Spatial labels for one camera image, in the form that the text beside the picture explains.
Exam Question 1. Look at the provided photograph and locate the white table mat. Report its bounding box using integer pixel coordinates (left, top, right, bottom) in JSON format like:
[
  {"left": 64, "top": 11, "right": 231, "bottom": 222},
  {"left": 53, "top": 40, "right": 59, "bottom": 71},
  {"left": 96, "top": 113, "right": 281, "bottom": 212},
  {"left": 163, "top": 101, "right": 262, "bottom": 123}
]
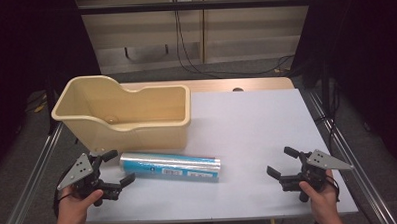
[{"left": 81, "top": 86, "right": 359, "bottom": 224}]

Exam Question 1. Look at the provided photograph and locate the person's right hand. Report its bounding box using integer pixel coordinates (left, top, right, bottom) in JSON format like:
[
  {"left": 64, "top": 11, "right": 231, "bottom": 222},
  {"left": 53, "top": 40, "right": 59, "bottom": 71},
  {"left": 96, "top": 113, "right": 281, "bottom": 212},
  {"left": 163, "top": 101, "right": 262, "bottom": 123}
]
[{"left": 298, "top": 168, "right": 342, "bottom": 221}]

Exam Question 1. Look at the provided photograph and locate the black curtain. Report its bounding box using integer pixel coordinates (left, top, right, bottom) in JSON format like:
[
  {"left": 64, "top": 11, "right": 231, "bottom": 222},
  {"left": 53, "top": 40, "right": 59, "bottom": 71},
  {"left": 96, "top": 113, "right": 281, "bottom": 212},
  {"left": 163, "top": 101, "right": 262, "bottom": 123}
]
[
  {"left": 288, "top": 0, "right": 397, "bottom": 181},
  {"left": 0, "top": 0, "right": 106, "bottom": 178}
]

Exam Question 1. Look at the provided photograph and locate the black wall cable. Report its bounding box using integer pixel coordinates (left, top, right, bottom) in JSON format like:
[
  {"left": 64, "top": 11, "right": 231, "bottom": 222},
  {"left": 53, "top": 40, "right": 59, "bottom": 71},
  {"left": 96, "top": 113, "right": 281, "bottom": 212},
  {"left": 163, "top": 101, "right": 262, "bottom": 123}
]
[{"left": 173, "top": 0, "right": 297, "bottom": 79}]

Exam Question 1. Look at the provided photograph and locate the cling film roll blue label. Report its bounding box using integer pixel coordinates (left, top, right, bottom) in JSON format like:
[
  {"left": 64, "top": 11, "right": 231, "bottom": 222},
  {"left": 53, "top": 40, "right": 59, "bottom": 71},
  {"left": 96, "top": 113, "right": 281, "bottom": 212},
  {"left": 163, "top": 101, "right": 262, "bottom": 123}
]
[{"left": 118, "top": 148, "right": 223, "bottom": 187}]

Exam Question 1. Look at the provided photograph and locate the black horizontal bar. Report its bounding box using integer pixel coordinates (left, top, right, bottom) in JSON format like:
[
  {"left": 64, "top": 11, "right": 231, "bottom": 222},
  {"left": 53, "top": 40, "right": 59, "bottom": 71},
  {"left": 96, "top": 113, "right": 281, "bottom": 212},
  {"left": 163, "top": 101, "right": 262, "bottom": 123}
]
[{"left": 77, "top": 0, "right": 313, "bottom": 16}]

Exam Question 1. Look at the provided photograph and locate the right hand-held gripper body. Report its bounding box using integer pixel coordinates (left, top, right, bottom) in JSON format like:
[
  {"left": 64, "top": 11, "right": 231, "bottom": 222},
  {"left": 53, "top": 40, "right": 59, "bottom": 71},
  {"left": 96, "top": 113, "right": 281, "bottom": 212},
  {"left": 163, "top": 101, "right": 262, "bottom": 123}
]
[{"left": 277, "top": 148, "right": 357, "bottom": 204}]

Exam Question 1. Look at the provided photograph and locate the yellow floor cable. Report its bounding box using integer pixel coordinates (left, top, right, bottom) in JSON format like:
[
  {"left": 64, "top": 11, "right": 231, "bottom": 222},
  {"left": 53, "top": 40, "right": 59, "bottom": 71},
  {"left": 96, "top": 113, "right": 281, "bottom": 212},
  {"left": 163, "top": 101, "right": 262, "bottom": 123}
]
[{"left": 25, "top": 92, "right": 49, "bottom": 114}]

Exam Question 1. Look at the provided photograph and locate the person's left hand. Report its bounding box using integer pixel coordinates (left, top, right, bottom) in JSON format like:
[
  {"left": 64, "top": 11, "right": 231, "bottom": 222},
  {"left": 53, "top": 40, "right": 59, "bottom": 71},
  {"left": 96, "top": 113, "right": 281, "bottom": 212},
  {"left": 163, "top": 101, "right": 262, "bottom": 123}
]
[{"left": 56, "top": 183, "right": 105, "bottom": 224}]

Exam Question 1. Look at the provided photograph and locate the cream plastic bin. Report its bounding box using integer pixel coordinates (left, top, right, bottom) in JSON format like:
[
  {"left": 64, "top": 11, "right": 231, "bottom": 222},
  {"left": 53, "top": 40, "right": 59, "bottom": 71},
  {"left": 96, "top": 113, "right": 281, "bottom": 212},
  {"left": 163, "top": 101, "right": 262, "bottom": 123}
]
[{"left": 49, "top": 71, "right": 194, "bottom": 158}]

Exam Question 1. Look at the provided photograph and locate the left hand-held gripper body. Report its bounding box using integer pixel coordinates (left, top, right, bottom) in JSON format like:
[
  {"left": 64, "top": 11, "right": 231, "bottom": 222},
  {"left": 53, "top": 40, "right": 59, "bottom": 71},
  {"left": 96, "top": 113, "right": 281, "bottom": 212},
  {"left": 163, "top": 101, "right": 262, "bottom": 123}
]
[{"left": 55, "top": 151, "right": 124, "bottom": 209}]

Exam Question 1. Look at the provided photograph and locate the black floor cable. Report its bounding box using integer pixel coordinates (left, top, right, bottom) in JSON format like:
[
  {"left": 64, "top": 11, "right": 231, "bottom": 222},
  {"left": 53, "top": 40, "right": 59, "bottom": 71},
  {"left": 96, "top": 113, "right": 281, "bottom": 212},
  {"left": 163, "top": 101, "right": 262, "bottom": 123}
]
[{"left": 313, "top": 83, "right": 343, "bottom": 148}]

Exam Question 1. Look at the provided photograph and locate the metal floor rail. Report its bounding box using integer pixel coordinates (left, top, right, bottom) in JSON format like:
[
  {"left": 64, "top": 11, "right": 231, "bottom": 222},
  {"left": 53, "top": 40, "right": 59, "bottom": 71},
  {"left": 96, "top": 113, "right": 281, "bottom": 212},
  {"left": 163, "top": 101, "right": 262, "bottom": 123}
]
[
  {"left": 0, "top": 122, "right": 68, "bottom": 224},
  {"left": 306, "top": 86, "right": 397, "bottom": 224}
]

